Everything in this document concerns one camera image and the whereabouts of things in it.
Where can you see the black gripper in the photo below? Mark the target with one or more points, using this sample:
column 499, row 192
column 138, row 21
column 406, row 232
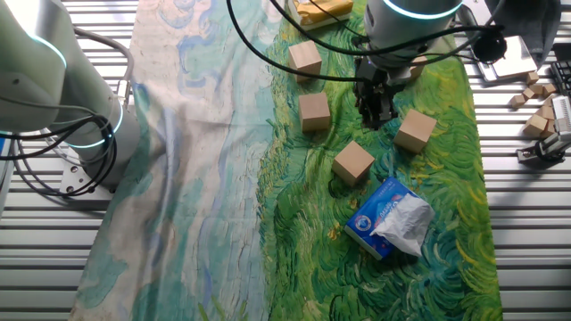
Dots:
column 374, row 78

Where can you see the large wooden cube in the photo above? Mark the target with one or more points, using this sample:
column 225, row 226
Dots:
column 415, row 130
column 305, row 60
column 352, row 161
column 419, row 68
column 314, row 111

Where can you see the blue tissue pack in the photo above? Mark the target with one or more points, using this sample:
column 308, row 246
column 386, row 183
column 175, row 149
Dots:
column 370, row 214

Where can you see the gold tissue pack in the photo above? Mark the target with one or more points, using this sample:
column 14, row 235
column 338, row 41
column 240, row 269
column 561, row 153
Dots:
column 319, row 12

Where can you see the small wooden block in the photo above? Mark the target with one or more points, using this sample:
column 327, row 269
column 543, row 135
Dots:
column 546, row 112
column 518, row 101
column 529, row 94
column 550, row 129
column 535, row 125
column 532, row 78
column 536, row 89
column 549, row 90

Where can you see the silver digital scale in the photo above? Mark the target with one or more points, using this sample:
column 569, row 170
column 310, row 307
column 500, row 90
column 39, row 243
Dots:
column 517, row 58

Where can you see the dark grey cloth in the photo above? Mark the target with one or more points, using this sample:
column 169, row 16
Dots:
column 526, row 22

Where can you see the white ribbed device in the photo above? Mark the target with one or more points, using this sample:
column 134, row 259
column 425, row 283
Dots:
column 563, row 113

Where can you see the black keyboard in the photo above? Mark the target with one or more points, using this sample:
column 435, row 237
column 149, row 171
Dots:
column 563, row 76

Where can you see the green blue painted cloth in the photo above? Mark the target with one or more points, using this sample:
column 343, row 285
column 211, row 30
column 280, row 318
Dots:
column 201, row 178

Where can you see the white blue box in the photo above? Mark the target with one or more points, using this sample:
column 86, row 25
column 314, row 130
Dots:
column 3, row 178

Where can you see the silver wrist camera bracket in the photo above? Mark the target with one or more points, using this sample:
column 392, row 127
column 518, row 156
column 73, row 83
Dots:
column 398, row 76

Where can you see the grey camera on stand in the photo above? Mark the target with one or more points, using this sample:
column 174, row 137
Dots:
column 551, row 145

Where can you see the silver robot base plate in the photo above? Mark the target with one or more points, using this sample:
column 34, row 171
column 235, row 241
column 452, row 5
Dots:
column 73, row 178

